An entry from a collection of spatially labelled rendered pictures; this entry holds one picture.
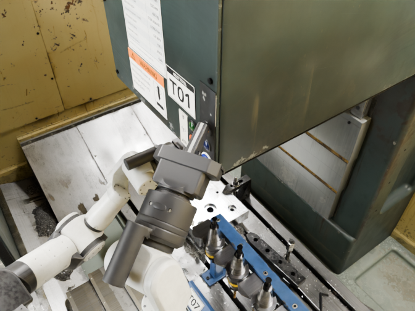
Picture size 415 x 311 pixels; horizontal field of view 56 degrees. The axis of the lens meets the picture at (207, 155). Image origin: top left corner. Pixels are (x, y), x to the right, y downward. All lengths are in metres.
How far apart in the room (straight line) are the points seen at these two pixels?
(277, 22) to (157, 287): 0.44
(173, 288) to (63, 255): 0.57
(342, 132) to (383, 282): 0.84
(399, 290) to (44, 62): 1.89
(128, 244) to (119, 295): 1.06
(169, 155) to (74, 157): 1.50
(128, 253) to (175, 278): 0.08
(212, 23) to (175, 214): 0.29
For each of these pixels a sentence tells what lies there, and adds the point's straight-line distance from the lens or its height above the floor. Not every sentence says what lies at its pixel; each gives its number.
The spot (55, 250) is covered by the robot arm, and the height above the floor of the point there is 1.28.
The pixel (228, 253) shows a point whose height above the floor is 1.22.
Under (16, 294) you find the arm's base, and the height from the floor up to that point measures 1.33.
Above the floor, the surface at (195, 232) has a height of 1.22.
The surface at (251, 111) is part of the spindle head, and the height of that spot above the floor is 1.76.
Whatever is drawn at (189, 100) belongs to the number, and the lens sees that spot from 0.72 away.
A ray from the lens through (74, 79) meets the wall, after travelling 2.08.
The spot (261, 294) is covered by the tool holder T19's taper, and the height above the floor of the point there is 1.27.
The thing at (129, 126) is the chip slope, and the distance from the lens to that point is 2.21.
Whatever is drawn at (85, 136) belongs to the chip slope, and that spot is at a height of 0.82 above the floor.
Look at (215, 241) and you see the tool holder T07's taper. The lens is 1.12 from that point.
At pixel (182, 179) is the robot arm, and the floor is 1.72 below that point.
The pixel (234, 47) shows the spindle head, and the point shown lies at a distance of 0.60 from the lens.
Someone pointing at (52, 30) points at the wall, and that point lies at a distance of 1.95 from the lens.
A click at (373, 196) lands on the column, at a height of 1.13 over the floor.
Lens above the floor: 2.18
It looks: 44 degrees down
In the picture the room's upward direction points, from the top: straight up
